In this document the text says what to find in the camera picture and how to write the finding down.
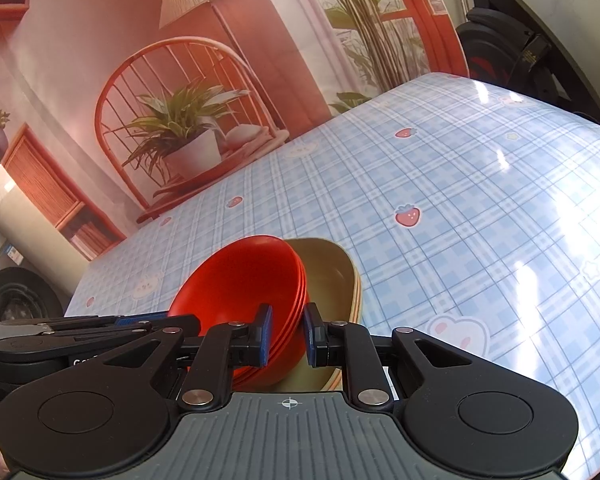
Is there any black exercise bike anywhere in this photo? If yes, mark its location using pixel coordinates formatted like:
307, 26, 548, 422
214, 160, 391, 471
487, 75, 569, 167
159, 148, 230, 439
452, 0, 600, 129

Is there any wall poster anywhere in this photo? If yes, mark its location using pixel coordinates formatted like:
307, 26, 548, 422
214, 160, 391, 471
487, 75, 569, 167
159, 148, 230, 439
0, 0, 472, 262

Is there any orange plate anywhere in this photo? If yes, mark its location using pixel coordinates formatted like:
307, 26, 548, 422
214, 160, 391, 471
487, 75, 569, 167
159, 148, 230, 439
324, 279, 364, 394

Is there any white washing machine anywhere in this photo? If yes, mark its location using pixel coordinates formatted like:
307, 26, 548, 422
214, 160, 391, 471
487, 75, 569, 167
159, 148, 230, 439
0, 162, 89, 326

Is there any green deep plate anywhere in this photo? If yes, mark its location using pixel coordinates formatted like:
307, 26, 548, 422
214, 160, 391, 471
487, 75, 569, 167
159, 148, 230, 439
282, 237, 360, 392

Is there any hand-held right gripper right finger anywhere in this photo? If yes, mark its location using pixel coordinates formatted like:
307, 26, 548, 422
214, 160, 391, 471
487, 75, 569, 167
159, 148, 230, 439
303, 302, 474, 414

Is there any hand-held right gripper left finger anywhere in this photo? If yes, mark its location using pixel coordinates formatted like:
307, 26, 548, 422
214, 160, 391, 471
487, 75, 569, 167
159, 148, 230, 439
97, 303, 274, 412

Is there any red plastic bowl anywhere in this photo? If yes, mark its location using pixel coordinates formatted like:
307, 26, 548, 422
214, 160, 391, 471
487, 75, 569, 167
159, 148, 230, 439
232, 260, 309, 382
168, 235, 304, 347
234, 280, 311, 389

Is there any blue plaid tablecloth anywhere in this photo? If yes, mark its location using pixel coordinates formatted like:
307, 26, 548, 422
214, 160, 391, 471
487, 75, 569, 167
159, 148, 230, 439
65, 72, 600, 479

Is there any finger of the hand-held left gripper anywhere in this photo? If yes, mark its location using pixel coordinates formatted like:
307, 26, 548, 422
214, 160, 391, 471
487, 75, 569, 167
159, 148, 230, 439
54, 311, 202, 337

